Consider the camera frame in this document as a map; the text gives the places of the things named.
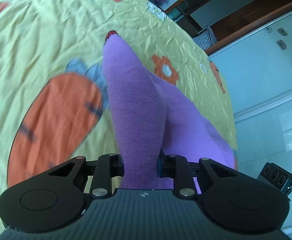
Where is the purple sweater red trim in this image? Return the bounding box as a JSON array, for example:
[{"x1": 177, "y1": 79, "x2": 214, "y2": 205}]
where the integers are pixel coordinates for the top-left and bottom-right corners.
[{"x1": 102, "y1": 31, "x2": 235, "y2": 190}]

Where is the yellow carrot print bedsheet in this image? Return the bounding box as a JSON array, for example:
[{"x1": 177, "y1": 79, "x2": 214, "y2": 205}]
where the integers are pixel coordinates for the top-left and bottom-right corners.
[{"x1": 0, "y1": 0, "x2": 237, "y2": 233}]

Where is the checkered basket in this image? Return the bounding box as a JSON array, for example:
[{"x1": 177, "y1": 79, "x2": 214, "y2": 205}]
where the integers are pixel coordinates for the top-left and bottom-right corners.
[{"x1": 192, "y1": 25, "x2": 217, "y2": 50}]

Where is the wooden door frame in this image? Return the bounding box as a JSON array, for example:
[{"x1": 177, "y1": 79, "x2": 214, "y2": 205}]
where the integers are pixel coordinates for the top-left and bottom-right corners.
[{"x1": 160, "y1": 0, "x2": 292, "y2": 55}]

